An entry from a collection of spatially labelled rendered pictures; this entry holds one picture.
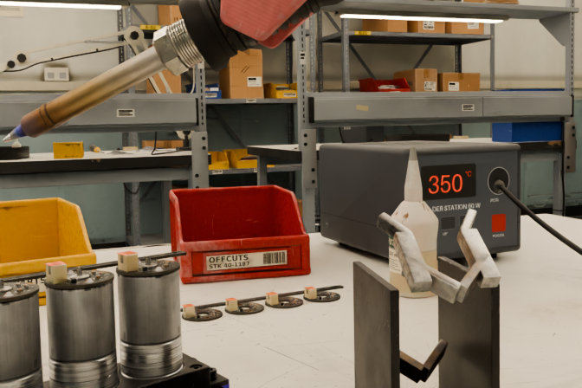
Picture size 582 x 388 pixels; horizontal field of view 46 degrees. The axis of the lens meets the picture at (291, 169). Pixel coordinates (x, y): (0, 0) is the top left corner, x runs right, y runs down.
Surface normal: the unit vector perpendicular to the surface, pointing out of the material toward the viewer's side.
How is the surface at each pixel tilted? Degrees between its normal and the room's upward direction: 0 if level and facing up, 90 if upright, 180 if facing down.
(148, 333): 90
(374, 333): 90
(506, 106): 90
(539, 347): 0
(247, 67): 89
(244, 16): 99
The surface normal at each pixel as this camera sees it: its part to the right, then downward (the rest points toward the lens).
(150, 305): 0.19, 0.07
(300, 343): -0.02, -1.00
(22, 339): 0.78, 0.03
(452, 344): -0.99, 0.04
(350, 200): -0.91, 0.05
